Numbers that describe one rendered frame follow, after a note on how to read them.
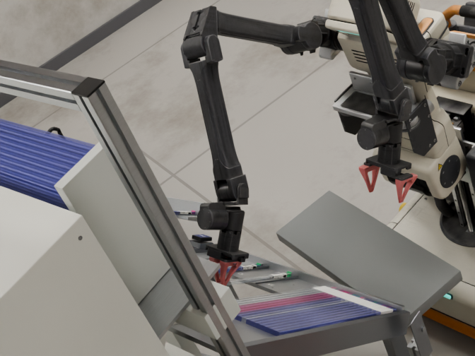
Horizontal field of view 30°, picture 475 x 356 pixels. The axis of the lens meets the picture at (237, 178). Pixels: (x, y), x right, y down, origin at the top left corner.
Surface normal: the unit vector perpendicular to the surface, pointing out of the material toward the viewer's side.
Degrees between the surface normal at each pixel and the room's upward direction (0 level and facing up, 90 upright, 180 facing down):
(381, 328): 90
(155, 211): 90
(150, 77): 0
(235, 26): 76
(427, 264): 0
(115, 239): 90
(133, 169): 90
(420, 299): 0
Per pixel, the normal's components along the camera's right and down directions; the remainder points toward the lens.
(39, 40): 0.55, 0.37
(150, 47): -0.33, -0.72
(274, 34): 0.68, -0.02
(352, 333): 0.74, 0.20
